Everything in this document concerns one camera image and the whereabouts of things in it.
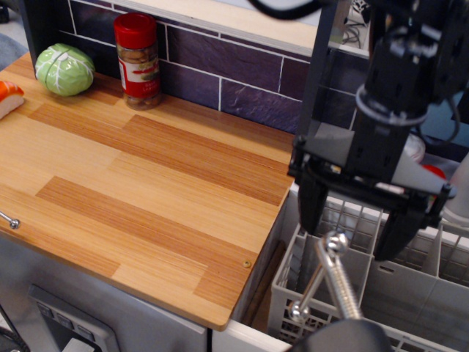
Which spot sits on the green toy cabbage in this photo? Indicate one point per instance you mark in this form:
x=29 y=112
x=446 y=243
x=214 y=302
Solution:
x=64 y=70

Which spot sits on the salmon sushi toy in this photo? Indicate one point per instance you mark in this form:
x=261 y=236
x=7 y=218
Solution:
x=11 y=97

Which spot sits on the red toy tomato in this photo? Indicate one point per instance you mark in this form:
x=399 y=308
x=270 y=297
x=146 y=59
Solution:
x=436 y=172

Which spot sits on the small chrome knob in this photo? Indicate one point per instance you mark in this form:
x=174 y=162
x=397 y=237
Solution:
x=13 y=223

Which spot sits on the red lid spice jar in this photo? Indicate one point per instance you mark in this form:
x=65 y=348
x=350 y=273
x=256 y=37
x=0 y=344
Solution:
x=137 y=50

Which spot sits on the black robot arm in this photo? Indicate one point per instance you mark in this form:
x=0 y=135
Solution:
x=419 y=57

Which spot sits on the grey plastic drying rack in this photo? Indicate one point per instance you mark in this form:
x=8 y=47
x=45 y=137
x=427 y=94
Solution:
x=420 y=298

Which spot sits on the grey faucet base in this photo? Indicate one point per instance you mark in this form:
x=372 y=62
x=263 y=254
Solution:
x=456 y=209

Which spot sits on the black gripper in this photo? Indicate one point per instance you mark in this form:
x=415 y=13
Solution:
x=368 y=164

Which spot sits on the grey oven control panel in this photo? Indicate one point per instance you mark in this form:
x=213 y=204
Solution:
x=63 y=322

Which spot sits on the toy ice cream cone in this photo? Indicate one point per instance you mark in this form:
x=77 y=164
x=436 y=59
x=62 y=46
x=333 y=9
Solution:
x=415 y=148

